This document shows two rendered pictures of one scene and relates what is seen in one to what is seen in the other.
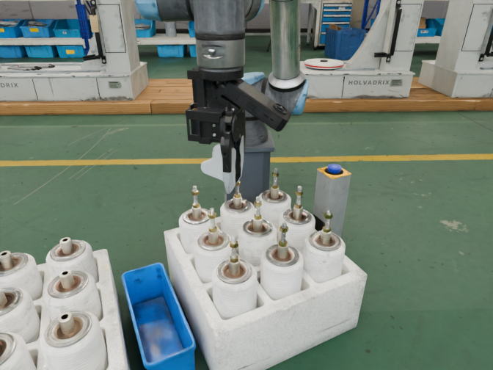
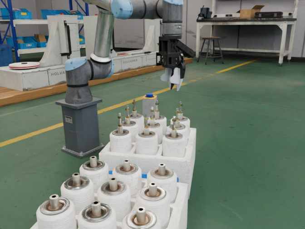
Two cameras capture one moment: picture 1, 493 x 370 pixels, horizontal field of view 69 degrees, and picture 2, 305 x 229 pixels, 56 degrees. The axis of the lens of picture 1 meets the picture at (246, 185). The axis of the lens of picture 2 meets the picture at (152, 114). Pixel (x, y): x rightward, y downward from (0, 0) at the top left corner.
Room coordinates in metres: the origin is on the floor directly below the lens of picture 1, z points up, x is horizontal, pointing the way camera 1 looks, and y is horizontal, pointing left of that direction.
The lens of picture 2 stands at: (-0.06, 0.97, 0.71)
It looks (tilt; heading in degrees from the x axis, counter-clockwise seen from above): 18 degrees down; 308
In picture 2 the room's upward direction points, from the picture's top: 1 degrees counter-clockwise
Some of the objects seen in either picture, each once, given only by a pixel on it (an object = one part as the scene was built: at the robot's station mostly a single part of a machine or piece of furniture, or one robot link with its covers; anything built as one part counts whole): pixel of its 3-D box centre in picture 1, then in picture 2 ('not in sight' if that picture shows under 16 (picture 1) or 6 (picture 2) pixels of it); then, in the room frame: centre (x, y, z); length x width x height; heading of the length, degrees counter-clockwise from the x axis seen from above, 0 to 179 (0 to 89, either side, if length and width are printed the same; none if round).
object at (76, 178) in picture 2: (6, 260); (76, 179); (0.60, 0.51, 0.26); 0.02 x 0.02 x 0.03
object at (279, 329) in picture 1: (256, 277); (152, 156); (0.73, -0.03, 0.09); 0.39 x 0.39 x 0.18; 26
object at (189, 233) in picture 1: (199, 244); (121, 151); (0.79, 0.13, 0.16); 0.10 x 0.10 x 0.18
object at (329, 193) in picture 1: (328, 216); (150, 123); (0.93, -0.25, 0.16); 0.07 x 0.07 x 0.31; 26
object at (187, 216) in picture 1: (196, 216); (120, 132); (0.79, 0.13, 0.25); 0.08 x 0.08 x 0.01
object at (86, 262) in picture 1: (77, 280); (95, 188); (0.64, 0.41, 0.16); 0.10 x 0.10 x 0.18
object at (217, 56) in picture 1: (220, 54); (172, 29); (0.58, 0.04, 0.68); 0.08 x 0.08 x 0.05
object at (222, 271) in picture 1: (234, 271); (174, 136); (0.58, 0.03, 0.25); 0.08 x 0.08 x 0.01
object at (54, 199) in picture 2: not in sight; (54, 201); (0.55, 0.62, 0.26); 0.02 x 0.02 x 0.03
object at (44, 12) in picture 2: not in sight; (55, 14); (5.64, -2.90, 0.90); 0.50 x 0.38 x 0.21; 0
